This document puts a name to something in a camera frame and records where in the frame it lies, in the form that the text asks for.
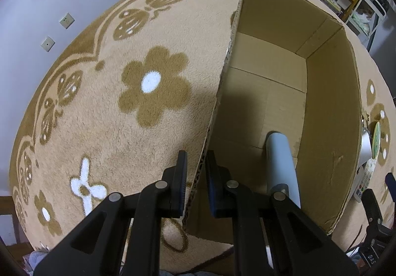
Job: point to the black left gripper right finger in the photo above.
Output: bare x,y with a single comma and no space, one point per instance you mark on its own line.
217,178

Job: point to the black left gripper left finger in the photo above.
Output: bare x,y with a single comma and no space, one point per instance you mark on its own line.
176,178

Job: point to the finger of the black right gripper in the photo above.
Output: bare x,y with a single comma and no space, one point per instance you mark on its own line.
371,206

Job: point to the white remote control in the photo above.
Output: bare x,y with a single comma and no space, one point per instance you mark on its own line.
364,177

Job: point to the grey-blue cylindrical device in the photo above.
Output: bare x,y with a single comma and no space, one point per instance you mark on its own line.
281,173

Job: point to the green oval fan card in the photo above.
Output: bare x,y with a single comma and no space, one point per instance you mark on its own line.
376,140

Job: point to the brown cardboard box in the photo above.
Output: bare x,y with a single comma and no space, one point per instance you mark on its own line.
290,69

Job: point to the grey flat box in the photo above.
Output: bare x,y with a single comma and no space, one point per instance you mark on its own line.
365,148

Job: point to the beige floral carpet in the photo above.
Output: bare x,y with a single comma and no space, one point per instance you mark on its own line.
138,85

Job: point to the white metal rack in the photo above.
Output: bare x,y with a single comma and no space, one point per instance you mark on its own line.
366,16

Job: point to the lower wall socket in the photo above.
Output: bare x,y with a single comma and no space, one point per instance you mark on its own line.
47,44

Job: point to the wall socket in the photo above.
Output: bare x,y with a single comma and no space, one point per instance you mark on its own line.
47,44
67,20

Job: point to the upper wall socket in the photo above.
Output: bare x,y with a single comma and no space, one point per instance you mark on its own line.
67,20

